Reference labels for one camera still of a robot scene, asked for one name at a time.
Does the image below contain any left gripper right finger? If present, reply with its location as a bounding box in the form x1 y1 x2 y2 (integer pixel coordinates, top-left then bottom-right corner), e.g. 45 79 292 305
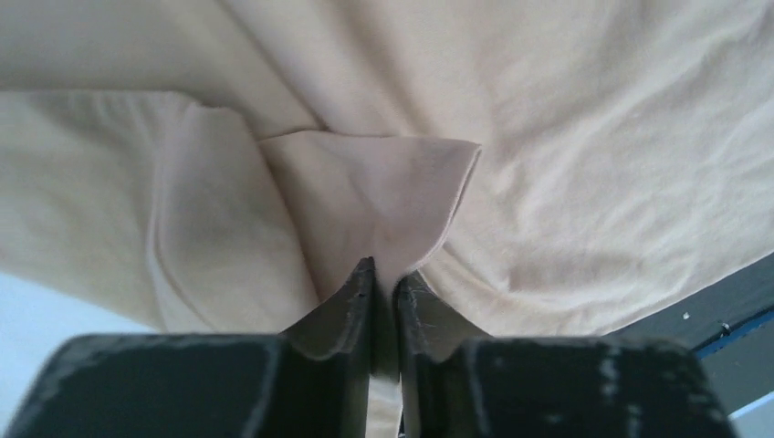
392 274 735 437

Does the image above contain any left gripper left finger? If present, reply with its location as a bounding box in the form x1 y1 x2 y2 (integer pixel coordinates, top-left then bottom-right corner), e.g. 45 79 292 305
6 257 376 437

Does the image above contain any beige t shirt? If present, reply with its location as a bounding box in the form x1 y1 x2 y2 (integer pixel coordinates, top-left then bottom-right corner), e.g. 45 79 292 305
0 0 774 438

